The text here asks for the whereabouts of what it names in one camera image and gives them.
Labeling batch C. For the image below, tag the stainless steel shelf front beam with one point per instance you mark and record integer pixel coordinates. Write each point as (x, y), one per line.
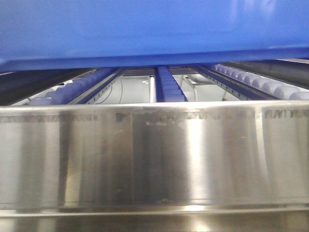
(159, 167)

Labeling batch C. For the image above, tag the white roller track left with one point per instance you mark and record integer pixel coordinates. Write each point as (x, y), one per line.
(86, 88)

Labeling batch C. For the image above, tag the white roller track right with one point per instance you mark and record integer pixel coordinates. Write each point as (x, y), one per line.
(245, 85)

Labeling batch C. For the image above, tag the roller track centre upper shelf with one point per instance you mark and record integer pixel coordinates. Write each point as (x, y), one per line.
(167, 88)

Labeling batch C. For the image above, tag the light blue ribbed crate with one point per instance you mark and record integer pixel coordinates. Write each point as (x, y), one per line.
(64, 34)

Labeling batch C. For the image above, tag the white roller track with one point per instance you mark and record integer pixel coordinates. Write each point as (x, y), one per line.
(245, 85)
(86, 88)

